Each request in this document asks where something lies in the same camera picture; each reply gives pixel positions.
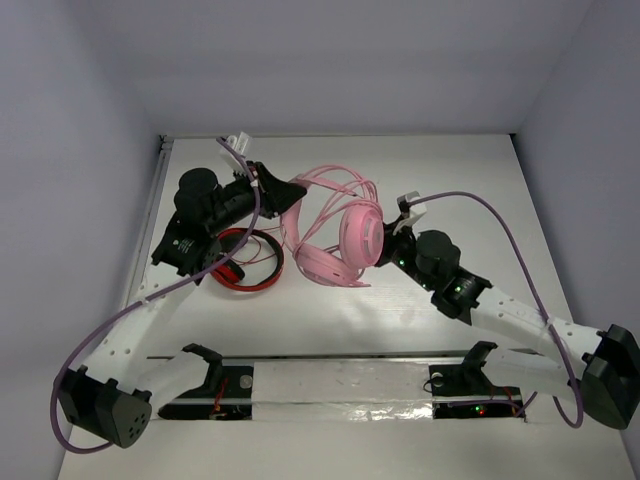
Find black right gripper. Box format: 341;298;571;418
348;215;437;292

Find pink headphones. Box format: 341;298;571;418
280;165;384;288

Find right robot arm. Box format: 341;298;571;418
377;226;639;430

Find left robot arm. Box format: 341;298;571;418
49;162;307;454

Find red black headphones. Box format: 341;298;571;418
211;227;285;293

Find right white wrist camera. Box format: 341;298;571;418
388;191;427;236

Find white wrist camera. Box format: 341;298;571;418
219;132;252;176
388;191;427;236

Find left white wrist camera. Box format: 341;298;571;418
219;132;252;176

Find thin red headphone cable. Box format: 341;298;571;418
234;230;284;266

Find left aluminium side rail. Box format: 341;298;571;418
116;135;174;312

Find aluminium rail with foil tape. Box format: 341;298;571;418
159;355;526;422

